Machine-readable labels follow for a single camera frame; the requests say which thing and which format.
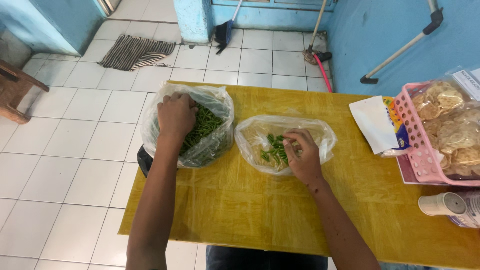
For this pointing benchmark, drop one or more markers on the maroon-edged paper under basket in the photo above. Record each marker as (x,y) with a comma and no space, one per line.
(407,170)

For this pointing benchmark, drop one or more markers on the black plastic bag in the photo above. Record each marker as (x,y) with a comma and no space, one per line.
(144,163)

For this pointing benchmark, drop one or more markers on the pile of long green beans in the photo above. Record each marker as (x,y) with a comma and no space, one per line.
(205,125)

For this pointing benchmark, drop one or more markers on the person's left hand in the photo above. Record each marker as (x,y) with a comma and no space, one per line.
(176,118)

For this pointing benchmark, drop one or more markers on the clear plastic bag, cut beans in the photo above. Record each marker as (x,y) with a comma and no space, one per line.
(255,135)

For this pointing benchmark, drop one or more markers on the heap of cut bean pieces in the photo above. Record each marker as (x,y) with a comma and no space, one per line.
(275,150)

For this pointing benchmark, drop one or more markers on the clear bags of crackers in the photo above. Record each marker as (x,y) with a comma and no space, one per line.
(455,127)

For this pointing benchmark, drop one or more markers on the person's dark trousers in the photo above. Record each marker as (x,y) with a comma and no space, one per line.
(262,258)

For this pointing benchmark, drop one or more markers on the striped floor mat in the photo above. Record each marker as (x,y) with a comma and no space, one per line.
(133,52)

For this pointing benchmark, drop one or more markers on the person's right hand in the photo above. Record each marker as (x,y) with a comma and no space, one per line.
(305,161)

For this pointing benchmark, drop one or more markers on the white crutch with black fittings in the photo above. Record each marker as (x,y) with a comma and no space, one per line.
(401,50)

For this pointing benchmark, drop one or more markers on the person's left fingers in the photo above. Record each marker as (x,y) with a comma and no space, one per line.
(178,98)

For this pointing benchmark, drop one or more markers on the clear plastic bag, long beans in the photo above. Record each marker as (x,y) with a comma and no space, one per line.
(221,123)

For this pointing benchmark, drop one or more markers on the wooden stool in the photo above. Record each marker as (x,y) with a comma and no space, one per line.
(15,88)

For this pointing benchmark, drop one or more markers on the white-capped plastic bottle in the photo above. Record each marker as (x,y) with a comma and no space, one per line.
(446,206)

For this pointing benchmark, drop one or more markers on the blue broom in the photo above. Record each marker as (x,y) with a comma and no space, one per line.
(225,33)

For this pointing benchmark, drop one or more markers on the yellow blue snack packet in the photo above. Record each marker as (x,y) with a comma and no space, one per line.
(401,131)

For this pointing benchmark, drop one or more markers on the pink plastic basket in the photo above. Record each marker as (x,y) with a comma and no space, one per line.
(418,150)

